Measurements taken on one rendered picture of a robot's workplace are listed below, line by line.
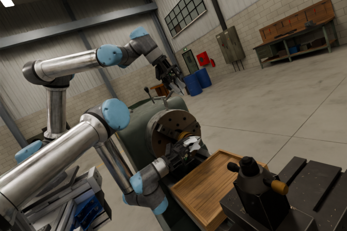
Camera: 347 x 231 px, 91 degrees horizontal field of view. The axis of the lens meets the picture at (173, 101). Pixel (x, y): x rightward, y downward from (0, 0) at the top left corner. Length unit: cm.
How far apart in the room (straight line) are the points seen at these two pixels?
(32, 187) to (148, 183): 38
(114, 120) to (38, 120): 1053
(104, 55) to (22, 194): 44
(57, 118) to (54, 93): 14
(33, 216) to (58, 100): 55
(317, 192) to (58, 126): 110
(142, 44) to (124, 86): 1044
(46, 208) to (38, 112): 1007
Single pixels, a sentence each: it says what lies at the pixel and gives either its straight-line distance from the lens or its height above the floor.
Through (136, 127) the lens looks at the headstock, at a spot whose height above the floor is 121.
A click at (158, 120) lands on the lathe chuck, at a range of 91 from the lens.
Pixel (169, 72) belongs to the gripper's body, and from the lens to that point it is 77.
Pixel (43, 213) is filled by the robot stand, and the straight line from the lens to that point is 114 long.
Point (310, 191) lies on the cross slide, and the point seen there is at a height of 97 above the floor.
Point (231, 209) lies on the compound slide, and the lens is 58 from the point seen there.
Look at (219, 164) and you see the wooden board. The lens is 98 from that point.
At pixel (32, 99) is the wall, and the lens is 1118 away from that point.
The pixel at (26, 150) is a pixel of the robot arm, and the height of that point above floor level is 138.
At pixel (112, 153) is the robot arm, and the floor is 122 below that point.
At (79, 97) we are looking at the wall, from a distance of 1090.
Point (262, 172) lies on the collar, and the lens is 45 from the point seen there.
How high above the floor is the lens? 143
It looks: 10 degrees down
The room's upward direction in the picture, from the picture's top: 25 degrees counter-clockwise
